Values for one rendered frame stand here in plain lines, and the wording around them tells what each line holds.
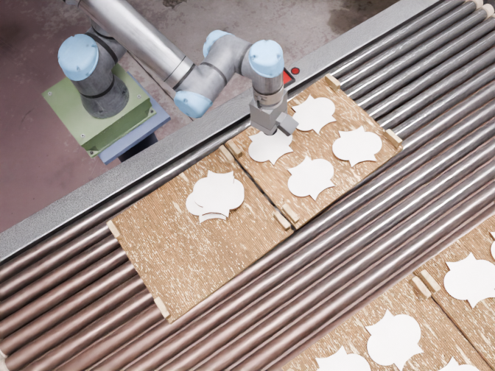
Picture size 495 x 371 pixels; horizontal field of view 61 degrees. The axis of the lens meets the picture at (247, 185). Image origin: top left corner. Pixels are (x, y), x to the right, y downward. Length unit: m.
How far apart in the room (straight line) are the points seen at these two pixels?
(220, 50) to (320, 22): 1.99
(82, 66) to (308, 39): 1.83
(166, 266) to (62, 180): 1.48
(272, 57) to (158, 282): 0.65
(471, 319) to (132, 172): 1.02
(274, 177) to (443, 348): 0.61
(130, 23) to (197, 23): 2.08
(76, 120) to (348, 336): 1.03
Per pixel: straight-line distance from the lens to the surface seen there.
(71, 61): 1.29
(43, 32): 3.33
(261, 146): 1.27
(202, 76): 0.95
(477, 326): 1.22
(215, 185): 1.20
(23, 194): 2.65
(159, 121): 1.47
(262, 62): 0.93
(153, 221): 1.24
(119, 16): 0.94
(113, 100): 1.39
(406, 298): 1.17
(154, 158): 1.35
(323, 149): 1.28
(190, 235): 1.19
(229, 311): 1.15
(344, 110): 1.36
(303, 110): 1.34
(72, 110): 1.49
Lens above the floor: 2.05
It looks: 65 degrees down
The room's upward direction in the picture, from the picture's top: 10 degrees counter-clockwise
